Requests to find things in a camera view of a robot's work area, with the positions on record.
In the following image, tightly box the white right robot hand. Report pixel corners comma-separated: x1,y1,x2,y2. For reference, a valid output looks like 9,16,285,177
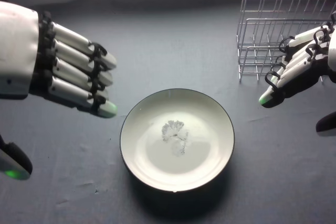
258,10,336,137

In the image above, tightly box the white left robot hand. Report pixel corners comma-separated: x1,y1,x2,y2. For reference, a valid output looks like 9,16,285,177
0,0,118,182

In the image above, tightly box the white plate with leaf print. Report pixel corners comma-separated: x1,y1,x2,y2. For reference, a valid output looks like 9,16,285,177
120,88,235,194

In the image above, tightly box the grey table cloth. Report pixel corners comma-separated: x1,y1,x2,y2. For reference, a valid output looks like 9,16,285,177
0,0,336,224

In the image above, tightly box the silver wire dish rack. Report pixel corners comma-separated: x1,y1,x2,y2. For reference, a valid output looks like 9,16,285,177
237,0,336,83

